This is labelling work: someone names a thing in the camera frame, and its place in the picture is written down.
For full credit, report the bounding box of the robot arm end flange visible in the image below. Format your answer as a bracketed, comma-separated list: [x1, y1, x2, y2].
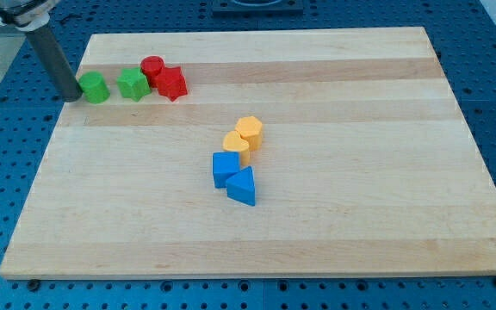
[0, 0, 60, 32]

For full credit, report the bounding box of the red star block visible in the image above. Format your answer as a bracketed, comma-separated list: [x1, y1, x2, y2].
[153, 66, 188, 102]

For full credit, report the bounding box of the green star block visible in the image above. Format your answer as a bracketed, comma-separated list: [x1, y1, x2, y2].
[116, 67, 151, 102]

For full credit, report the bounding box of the yellow heart block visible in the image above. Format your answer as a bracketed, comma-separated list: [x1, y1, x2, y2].
[222, 131, 251, 166]

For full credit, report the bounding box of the blue cube block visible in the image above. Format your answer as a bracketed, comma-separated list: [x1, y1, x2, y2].
[212, 152, 240, 189]

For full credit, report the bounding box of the yellow hexagon block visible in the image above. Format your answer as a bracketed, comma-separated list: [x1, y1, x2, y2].
[235, 115, 264, 151]

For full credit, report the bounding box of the blue triangle block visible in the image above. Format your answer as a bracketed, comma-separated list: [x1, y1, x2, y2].
[226, 166, 256, 207]

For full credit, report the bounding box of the wooden board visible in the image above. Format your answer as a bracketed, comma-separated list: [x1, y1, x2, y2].
[0, 27, 496, 280]

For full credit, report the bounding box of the red cylinder block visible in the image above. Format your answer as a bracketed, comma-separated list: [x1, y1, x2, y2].
[140, 55, 164, 88]

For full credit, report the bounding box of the black mounting plate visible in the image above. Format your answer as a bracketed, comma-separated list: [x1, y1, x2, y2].
[211, 0, 304, 16]

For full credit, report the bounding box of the green cylinder block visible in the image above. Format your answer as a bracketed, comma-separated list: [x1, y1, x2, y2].
[78, 71, 110, 104]

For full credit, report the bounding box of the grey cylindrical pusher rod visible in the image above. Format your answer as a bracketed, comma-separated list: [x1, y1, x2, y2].
[25, 25, 83, 102]

